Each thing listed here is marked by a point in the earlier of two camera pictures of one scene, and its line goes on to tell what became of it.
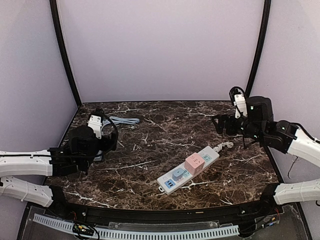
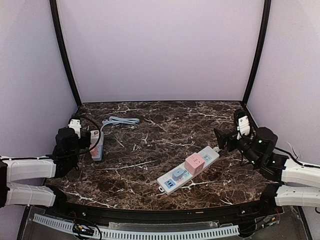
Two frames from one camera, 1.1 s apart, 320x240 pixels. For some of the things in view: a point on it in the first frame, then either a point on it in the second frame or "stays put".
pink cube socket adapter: (194, 163) stays put
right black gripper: (225, 124) -> (230, 142)
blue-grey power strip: (98, 157) stays put
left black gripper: (110, 140) -> (86, 143)
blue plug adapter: (177, 174) stays put
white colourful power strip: (176, 176) stays put
